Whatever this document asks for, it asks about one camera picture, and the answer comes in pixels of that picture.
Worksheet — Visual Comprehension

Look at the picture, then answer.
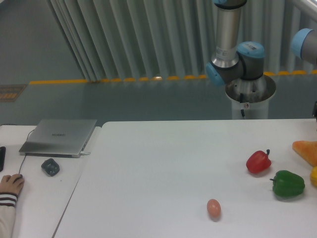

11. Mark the person's bare hand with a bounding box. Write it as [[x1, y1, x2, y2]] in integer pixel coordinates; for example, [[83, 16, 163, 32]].
[[0, 174, 25, 197]]

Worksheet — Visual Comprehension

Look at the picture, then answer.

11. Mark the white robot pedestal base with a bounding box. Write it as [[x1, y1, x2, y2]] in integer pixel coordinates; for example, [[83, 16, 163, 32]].
[[225, 75, 276, 119]]

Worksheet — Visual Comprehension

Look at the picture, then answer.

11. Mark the white striped sleeve forearm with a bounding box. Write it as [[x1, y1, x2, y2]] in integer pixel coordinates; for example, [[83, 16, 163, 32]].
[[0, 192, 18, 238]]

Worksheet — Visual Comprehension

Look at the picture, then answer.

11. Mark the grey mouse cable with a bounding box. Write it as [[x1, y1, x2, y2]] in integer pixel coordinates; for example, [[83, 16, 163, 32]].
[[18, 125, 37, 175]]

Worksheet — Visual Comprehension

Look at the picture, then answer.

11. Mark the brown egg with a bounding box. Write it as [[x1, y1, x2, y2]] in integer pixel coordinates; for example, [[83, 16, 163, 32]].
[[207, 199, 221, 218]]

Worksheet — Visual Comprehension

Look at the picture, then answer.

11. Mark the yellow bell pepper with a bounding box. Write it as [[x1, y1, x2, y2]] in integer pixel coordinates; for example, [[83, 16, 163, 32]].
[[310, 167, 317, 187]]

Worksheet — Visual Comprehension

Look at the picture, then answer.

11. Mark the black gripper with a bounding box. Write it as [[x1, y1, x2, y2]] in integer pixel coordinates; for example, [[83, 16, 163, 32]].
[[312, 101, 317, 118]]

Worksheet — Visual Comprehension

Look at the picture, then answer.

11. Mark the green bell pepper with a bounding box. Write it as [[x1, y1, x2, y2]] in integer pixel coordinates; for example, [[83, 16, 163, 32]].
[[270, 170, 305, 198]]

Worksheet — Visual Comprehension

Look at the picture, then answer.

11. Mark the silver closed laptop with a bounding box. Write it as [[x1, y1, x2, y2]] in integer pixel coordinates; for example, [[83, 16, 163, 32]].
[[19, 119, 97, 158]]

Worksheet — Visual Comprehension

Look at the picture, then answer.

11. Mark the orange triangular bread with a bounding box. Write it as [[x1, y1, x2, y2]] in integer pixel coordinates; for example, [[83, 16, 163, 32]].
[[292, 141, 317, 167]]

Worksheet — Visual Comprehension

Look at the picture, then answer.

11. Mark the red bell pepper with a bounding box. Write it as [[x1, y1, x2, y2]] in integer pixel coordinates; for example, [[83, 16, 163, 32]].
[[246, 149, 271, 174]]

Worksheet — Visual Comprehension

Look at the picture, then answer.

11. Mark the black phone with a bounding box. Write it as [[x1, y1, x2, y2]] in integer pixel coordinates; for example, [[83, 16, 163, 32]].
[[0, 146, 6, 172]]

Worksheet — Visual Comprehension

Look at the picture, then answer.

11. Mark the dark grey earbuds case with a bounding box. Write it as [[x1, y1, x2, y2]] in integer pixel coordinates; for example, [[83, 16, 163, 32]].
[[41, 158, 60, 177]]

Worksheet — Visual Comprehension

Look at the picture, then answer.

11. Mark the black base cable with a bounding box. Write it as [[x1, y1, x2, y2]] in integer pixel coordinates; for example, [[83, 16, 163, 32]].
[[239, 93, 246, 120]]

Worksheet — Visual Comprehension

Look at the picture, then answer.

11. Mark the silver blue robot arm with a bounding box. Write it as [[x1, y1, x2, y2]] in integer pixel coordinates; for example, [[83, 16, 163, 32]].
[[206, 0, 276, 119]]

